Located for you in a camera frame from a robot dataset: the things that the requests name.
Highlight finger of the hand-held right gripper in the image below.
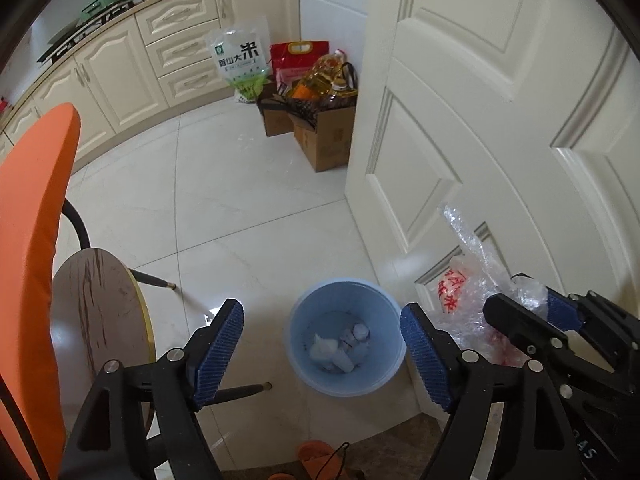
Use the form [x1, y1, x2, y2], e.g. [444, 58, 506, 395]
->
[512, 273, 640, 356]
[482, 293, 616, 401]

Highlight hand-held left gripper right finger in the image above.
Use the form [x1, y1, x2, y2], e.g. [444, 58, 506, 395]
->
[400, 302, 586, 480]

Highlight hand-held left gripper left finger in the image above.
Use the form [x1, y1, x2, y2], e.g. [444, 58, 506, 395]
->
[60, 298, 246, 480]

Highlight clear plastic bag red print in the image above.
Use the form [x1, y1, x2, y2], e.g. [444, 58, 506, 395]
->
[415, 204, 551, 366]

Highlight blue plastic waste bin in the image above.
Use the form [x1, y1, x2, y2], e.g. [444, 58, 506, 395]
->
[286, 276, 408, 398]

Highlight small white bottle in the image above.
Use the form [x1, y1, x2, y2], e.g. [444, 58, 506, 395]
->
[340, 324, 371, 348]

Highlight white paper cup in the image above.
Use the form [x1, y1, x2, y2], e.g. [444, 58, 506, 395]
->
[332, 347, 358, 373]

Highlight white crumpled tissue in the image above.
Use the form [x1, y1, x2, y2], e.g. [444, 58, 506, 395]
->
[308, 332, 341, 366]

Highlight round wooden stool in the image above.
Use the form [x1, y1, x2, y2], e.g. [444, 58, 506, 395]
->
[50, 247, 273, 461]

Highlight orange slipper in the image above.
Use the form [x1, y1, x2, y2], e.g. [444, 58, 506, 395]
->
[297, 441, 351, 480]

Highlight orange round table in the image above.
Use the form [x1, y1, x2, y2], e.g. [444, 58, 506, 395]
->
[0, 102, 91, 480]

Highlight white panel door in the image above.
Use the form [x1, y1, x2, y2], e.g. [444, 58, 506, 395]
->
[345, 0, 640, 341]

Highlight small cardboard box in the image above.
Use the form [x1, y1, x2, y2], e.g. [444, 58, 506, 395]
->
[256, 92, 296, 137]

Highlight large cardboard box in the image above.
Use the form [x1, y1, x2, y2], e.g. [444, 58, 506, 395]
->
[287, 102, 357, 173]

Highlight white green rice bag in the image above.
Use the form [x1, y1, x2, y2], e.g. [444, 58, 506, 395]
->
[207, 16, 273, 106]

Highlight cream kitchen base cabinets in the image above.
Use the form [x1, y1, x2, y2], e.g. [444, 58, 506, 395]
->
[0, 0, 301, 171]

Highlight red rice bag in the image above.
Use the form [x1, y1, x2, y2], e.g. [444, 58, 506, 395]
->
[270, 40, 331, 93]

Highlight cooking oil bottle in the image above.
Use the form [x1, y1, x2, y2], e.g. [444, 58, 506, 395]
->
[300, 49, 351, 106]

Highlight black gas stove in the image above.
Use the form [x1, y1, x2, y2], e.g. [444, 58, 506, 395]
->
[37, 2, 136, 63]

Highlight green cooking pot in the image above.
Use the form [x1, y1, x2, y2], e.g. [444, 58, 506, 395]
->
[80, 0, 133, 23]

